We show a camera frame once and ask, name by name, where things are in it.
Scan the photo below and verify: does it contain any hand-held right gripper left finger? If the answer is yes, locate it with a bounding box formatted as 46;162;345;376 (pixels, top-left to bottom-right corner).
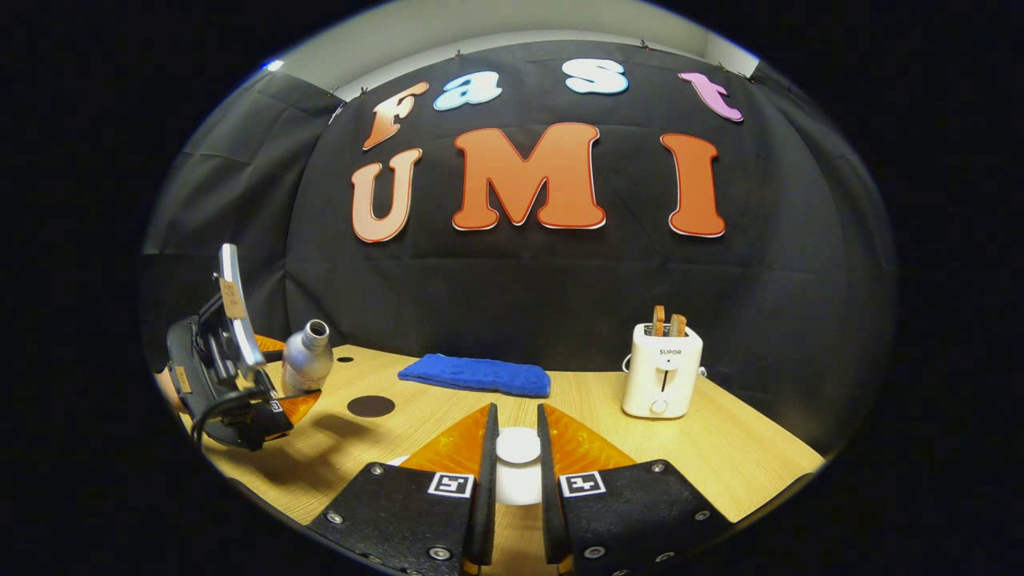
306;402;500;576

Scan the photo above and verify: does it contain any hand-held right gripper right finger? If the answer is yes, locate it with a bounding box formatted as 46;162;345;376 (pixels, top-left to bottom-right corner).
536;402;733;576

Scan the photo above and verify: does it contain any silver water bottle red label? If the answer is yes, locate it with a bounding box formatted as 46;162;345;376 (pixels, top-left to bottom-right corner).
281;319;334;394

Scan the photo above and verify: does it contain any white teacup lid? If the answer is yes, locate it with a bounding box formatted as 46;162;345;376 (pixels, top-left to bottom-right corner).
494;427;545;506

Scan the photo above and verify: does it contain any blue folded towel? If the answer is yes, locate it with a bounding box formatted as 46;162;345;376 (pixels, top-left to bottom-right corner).
398;354;552;398

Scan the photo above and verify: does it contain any white toaster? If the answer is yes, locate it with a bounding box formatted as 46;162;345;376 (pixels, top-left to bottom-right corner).
622;322;705;419

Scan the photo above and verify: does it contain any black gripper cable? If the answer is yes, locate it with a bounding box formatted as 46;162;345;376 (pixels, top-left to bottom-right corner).
190;390;269;446

